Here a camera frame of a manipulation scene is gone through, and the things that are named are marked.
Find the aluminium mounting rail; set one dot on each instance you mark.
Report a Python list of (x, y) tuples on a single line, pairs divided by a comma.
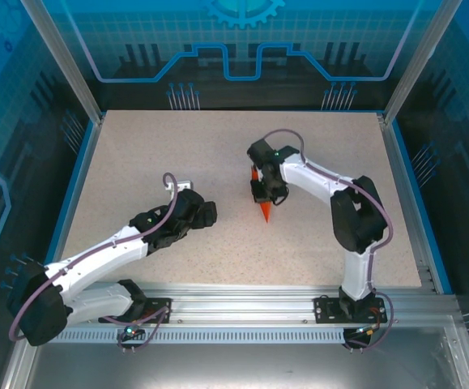
[(238, 302)]

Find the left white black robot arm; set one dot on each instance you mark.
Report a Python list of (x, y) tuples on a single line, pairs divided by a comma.
[(39, 316)]

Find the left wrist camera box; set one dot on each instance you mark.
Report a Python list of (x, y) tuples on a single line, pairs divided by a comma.
[(183, 185)]

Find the sheet metal tray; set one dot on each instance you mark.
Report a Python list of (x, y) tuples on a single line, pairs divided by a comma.
[(238, 368)]

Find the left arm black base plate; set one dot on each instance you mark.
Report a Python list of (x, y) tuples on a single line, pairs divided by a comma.
[(157, 303)]

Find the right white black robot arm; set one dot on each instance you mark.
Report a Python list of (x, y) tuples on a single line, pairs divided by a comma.
[(359, 227)]

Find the blue table side trim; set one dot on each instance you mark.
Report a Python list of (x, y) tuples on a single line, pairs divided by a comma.
[(72, 200), (418, 202)]

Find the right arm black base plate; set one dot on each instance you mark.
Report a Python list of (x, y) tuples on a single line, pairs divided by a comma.
[(325, 312)]

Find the orange paper sheet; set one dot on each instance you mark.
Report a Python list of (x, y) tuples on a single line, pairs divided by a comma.
[(266, 212)]

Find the aluminium frame post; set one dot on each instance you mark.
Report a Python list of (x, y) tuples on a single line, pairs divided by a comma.
[(420, 61), (65, 61)]

